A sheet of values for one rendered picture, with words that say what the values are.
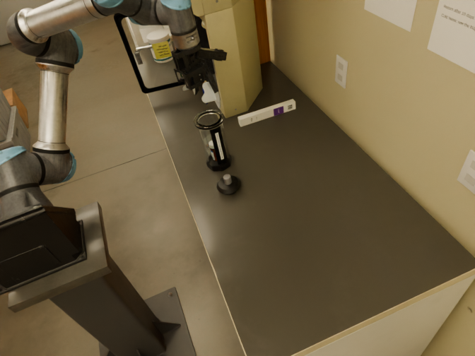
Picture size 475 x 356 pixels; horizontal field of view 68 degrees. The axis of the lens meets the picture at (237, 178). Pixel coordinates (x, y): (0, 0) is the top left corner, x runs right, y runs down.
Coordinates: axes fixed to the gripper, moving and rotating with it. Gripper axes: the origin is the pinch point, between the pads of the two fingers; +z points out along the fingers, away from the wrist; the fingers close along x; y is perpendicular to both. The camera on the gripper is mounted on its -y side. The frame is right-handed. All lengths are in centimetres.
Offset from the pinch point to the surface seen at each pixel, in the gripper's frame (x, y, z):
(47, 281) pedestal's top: -4, 73, 31
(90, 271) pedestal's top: 3, 61, 31
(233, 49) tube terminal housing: -22.3, -29.6, 1.1
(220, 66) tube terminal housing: -24.6, -23.4, 6.0
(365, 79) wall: 27, -48, 8
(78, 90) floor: -319, -17, 120
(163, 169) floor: -126, -13, 124
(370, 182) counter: 45, -30, 33
